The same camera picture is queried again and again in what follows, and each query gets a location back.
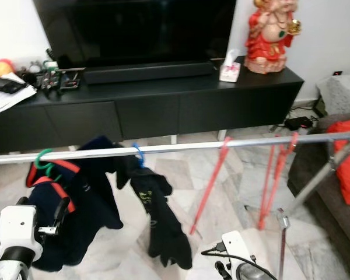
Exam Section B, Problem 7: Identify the black shirt green print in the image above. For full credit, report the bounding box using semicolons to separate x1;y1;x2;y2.
118;153;193;270

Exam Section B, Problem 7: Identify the green plastic hanger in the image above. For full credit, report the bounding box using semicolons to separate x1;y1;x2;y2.
35;149;68;179

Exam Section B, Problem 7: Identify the red plastic hanger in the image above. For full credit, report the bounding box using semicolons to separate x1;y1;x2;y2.
258;131;299;231
190;136;232;236

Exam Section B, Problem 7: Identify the navy shirt red collar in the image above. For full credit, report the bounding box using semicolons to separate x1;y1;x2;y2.
23;135;126;272

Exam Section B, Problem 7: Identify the white paper stack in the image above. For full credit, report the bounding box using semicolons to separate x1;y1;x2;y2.
0;73;37;113

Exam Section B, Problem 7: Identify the black wallet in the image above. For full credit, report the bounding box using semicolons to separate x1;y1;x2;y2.
0;78;27;95

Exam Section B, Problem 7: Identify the orange round plush toy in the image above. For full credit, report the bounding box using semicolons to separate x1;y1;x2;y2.
0;58;15;78

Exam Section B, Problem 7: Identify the silver metal clothes rack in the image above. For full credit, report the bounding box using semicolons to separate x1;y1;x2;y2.
0;131;350;280

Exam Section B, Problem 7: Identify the black soundbar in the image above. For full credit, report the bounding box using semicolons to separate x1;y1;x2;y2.
83;60;216;85

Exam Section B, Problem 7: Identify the black flat television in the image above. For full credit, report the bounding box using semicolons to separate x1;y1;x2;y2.
33;0;237;68

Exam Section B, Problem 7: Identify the white pink tissue box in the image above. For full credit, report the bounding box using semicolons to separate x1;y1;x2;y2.
219;50;242;82

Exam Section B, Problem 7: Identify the black power adapter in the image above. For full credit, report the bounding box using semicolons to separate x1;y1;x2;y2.
283;115;314;130

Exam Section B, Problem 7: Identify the dark grey fabric sofa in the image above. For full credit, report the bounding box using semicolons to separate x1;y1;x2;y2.
287;114;350;263

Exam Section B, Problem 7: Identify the red laughing buddha statue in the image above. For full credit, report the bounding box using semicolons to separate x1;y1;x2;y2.
244;0;302;75

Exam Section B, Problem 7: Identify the grey lace cloth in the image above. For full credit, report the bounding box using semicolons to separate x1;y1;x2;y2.
317;73;350;116

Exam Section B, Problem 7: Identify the black wire desk organizer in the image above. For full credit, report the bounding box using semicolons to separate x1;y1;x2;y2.
57;67;86;93

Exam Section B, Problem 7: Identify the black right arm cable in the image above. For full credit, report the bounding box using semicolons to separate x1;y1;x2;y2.
201;246;278;280

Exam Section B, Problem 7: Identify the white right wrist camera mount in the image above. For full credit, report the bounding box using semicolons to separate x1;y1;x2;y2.
220;230;254;266

